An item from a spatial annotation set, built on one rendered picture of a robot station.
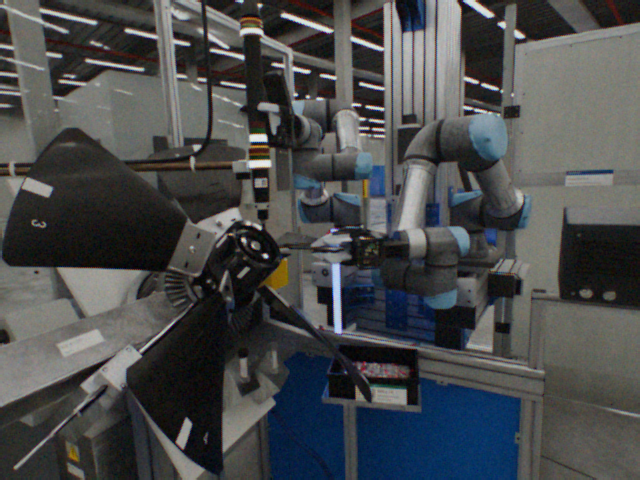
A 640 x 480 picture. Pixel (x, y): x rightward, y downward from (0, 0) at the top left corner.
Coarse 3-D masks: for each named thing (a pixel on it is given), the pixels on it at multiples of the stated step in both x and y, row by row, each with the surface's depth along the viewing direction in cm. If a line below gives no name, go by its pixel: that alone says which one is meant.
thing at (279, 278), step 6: (282, 258) 131; (282, 264) 128; (276, 270) 126; (282, 270) 129; (270, 276) 123; (276, 276) 126; (282, 276) 129; (264, 282) 125; (270, 282) 124; (276, 282) 126; (282, 282) 129; (276, 288) 126
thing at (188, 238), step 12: (192, 228) 69; (204, 228) 70; (180, 240) 68; (192, 240) 69; (204, 240) 70; (180, 252) 68; (204, 252) 71; (168, 264) 67; (180, 264) 69; (192, 264) 70
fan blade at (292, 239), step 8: (288, 232) 108; (280, 240) 99; (288, 240) 99; (296, 240) 99; (304, 240) 99; (312, 240) 101; (288, 248) 84; (296, 248) 84; (304, 248) 86; (312, 248) 87; (320, 248) 90; (328, 248) 93; (336, 248) 97
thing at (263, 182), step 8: (248, 0) 74; (256, 0) 75; (248, 8) 74; (256, 8) 74; (248, 16) 77; (256, 16) 77; (264, 168) 79; (256, 176) 79; (264, 176) 79; (256, 184) 79; (264, 184) 80; (256, 192) 80; (264, 192) 80; (256, 200) 80; (264, 200) 80; (264, 216) 81
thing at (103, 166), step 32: (64, 160) 57; (96, 160) 60; (32, 192) 54; (64, 192) 57; (96, 192) 59; (128, 192) 62; (160, 192) 65; (64, 224) 56; (96, 224) 59; (128, 224) 62; (160, 224) 65; (32, 256) 54; (64, 256) 57; (96, 256) 60; (128, 256) 63; (160, 256) 65
